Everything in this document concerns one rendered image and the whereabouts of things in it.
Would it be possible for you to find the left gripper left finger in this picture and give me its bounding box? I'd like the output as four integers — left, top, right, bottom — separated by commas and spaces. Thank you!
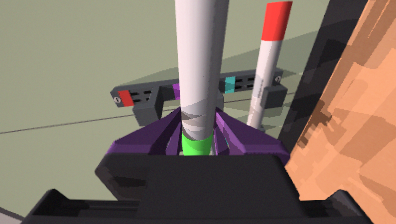
104, 107, 182, 156

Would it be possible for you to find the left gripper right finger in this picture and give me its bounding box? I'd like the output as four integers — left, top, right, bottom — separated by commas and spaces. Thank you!
213, 107, 291, 167

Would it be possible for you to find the white bar with green ends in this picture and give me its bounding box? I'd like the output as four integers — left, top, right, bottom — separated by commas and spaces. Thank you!
175, 0, 229, 155

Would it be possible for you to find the white bar with red end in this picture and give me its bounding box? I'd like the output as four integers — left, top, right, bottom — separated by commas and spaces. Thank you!
247, 1, 293, 130

